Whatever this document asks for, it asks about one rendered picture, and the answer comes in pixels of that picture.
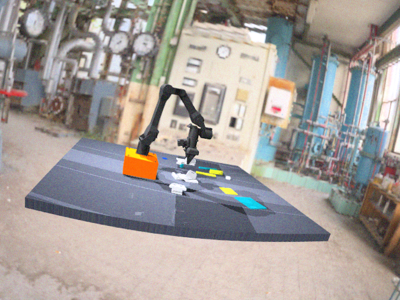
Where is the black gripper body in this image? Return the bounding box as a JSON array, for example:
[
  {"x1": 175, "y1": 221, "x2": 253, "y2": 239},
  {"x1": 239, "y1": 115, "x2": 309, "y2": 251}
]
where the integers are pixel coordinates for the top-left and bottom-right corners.
[{"x1": 182, "y1": 136, "x2": 199, "y2": 155}]

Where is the cyan rectangular block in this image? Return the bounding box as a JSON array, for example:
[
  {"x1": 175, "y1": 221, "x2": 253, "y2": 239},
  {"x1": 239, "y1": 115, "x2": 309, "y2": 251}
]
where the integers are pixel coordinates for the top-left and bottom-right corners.
[{"x1": 235, "y1": 197, "x2": 266, "y2": 209}]

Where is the white housing plate with two round holes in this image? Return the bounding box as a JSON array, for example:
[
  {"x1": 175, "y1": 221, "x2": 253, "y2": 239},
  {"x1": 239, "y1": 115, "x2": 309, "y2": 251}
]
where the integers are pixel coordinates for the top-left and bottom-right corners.
[{"x1": 169, "y1": 183, "x2": 186, "y2": 191}]

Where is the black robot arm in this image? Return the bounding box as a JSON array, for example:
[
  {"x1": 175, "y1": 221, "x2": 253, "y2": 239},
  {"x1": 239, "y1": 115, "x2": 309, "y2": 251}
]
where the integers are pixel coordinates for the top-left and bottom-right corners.
[{"x1": 136, "y1": 84, "x2": 213, "y2": 157}]

